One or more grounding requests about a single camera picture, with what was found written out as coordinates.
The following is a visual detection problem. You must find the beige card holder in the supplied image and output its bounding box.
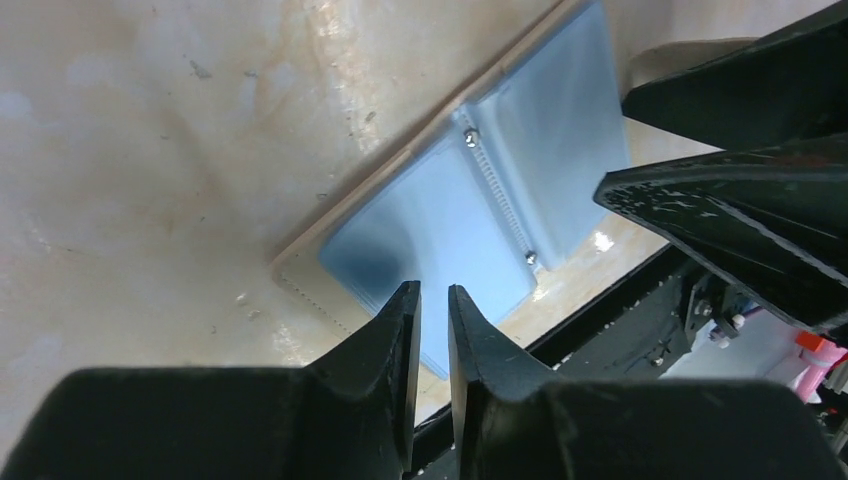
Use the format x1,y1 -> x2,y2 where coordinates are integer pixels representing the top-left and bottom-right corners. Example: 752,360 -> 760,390
270,0 -> 670,382

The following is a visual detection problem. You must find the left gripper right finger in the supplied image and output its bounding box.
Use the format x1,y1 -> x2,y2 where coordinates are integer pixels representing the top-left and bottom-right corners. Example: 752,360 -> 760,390
448,285 -> 845,479

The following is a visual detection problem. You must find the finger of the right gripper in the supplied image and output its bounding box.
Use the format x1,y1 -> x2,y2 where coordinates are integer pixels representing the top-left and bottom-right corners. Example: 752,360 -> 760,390
594,134 -> 847,332
622,1 -> 847,151

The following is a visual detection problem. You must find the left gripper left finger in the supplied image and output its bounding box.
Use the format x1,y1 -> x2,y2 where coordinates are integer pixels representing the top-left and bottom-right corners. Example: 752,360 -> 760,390
1,281 -> 421,479

